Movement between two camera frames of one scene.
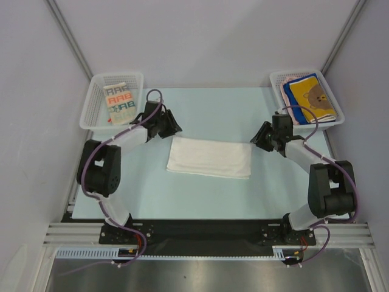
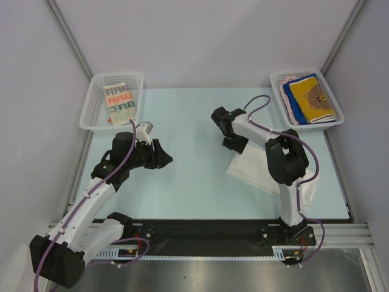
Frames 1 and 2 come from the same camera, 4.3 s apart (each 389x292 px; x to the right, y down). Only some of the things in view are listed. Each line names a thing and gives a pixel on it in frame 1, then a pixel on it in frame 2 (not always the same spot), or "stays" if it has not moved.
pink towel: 284,81 stays
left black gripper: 173,128 → 158,158
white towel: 209,157 → 253,167
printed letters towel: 121,104 stays
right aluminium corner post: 357,10 stays
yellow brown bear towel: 309,93 stays
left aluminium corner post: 70,36 stays
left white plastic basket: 112,101 stays
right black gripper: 267,135 → 228,131
